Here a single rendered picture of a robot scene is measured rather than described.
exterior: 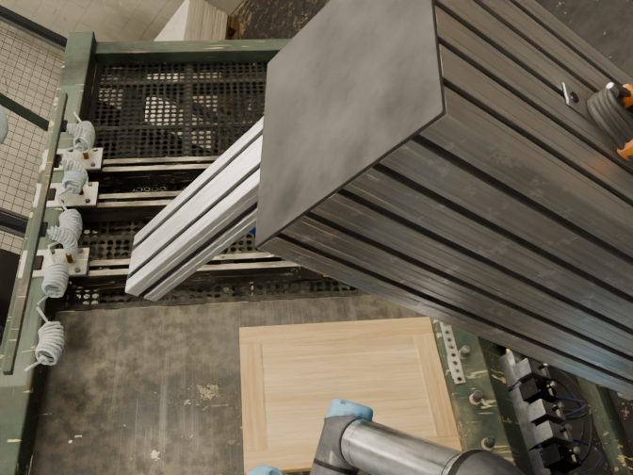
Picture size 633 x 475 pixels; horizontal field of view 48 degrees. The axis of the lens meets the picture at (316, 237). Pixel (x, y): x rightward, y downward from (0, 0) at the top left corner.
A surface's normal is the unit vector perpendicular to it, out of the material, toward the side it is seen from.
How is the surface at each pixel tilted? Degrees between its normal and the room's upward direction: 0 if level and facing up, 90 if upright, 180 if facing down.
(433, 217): 90
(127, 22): 90
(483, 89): 90
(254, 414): 55
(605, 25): 0
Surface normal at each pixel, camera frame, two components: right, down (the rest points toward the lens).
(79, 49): 0.05, -0.65
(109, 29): -0.01, 0.85
